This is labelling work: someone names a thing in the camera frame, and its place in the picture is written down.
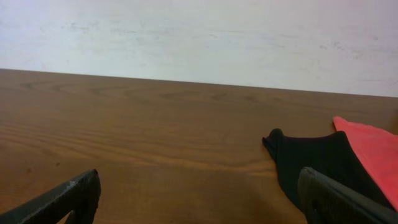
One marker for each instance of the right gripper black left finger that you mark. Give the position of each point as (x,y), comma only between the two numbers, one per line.
(76,199)

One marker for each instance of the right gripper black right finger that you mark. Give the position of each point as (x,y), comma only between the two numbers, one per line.
(326,201)

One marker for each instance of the black garment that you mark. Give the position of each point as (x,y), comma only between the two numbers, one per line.
(330,155)

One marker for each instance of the red printed t-shirt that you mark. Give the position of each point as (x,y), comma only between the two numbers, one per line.
(376,149)

